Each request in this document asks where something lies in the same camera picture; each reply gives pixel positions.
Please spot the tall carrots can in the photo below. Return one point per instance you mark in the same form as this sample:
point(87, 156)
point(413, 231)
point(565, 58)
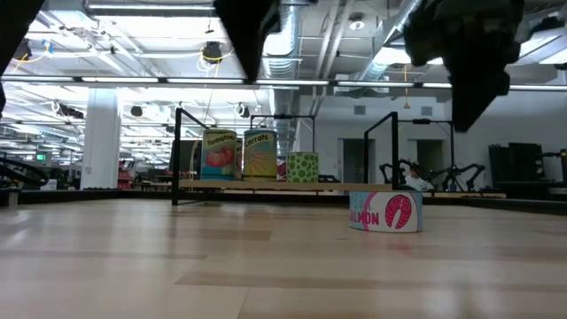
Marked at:
point(260, 155)

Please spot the tall tomatoes can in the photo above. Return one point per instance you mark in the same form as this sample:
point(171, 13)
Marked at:
point(219, 155)

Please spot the black equipment rack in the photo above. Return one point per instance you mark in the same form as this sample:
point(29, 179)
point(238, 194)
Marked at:
point(522, 164)

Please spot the black aluminium table frame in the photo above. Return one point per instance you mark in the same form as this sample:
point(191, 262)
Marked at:
point(111, 195)

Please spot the wooden shelf black legs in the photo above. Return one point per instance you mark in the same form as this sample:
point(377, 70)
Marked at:
point(266, 185)

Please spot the salmon can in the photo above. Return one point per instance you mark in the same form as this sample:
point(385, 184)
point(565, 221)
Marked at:
point(385, 212)

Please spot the silver air duct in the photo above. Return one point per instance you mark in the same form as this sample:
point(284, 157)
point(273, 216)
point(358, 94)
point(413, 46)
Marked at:
point(283, 49)

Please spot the person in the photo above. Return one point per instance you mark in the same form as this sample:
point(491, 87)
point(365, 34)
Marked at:
point(418, 182)

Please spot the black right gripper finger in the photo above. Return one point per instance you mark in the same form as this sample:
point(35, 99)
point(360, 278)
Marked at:
point(480, 93)

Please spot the green dotted can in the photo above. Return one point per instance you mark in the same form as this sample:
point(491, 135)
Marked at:
point(302, 168)

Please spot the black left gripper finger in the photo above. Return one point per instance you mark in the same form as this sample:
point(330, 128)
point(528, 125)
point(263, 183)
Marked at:
point(248, 31)
point(11, 22)

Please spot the black background robot arm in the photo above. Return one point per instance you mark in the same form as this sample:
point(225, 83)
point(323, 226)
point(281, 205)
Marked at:
point(390, 170)
point(460, 170)

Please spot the white building column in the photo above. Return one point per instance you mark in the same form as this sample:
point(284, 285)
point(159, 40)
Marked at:
point(101, 137)

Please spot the ceiling light strip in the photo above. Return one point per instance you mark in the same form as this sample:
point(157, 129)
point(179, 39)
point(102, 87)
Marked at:
point(119, 80)

